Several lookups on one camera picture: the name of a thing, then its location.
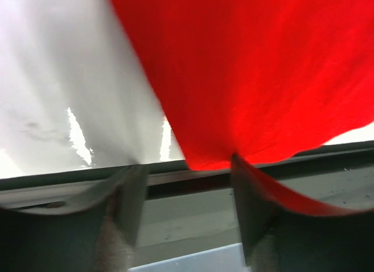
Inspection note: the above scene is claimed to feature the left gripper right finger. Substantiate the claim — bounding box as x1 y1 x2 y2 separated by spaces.
230 154 373 271

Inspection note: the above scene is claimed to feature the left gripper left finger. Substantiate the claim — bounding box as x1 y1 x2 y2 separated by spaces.
1 165 148 271

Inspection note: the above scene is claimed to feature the red t shirt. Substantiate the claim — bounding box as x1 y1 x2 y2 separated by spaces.
109 0 373 216

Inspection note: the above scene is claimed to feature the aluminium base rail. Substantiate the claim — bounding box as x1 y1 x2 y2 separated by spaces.
0 166 374 249

